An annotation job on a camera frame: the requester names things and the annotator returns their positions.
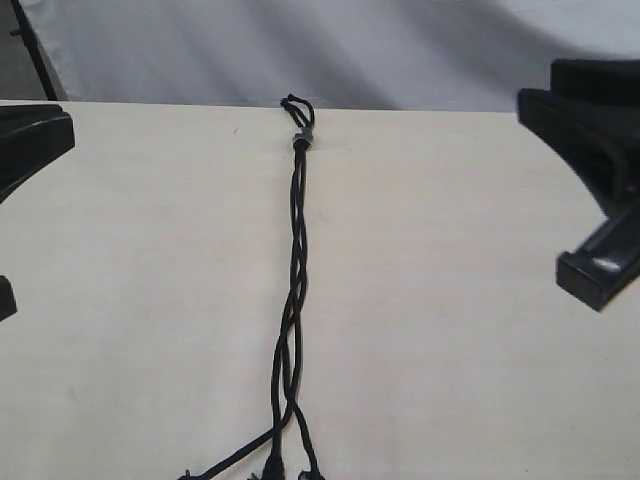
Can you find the black stand pole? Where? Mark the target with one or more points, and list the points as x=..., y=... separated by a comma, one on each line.
x=30, y=41

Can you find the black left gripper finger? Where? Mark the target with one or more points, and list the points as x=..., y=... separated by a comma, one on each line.
x=32, y=137
x=8, y=305

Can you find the white backdrop cloth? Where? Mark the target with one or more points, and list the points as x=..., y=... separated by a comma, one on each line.
x=399, y=55

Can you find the grey cable tie strap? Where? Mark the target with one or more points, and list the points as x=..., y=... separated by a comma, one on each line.
x=303, y=139

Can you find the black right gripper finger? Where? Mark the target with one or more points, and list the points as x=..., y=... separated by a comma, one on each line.
x=605, y=263
x=589, y=116

